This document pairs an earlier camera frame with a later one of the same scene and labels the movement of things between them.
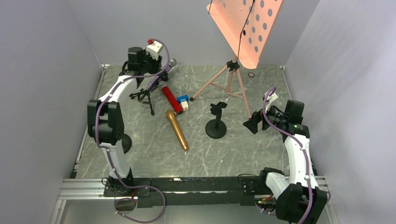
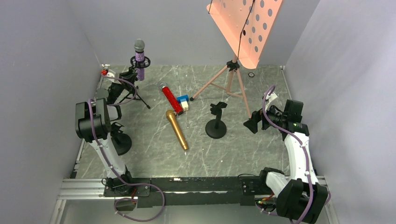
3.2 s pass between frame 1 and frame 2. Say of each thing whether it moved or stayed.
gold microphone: stayed
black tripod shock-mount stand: moved
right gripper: stayed
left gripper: moved
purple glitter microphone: moved
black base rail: stayed
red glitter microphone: stayed
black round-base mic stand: stayed
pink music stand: stayed
